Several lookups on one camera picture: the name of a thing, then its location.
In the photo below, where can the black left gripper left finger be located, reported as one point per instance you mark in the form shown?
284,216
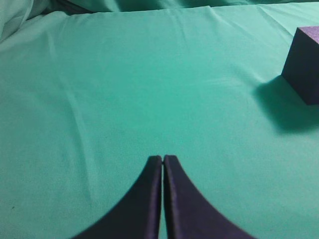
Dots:
137,214

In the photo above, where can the dark purple cube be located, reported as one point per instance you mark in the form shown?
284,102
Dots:
301,68

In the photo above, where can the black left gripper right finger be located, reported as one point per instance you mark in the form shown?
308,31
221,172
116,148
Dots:
188,214

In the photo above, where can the green table cloth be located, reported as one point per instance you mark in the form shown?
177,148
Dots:
86,99

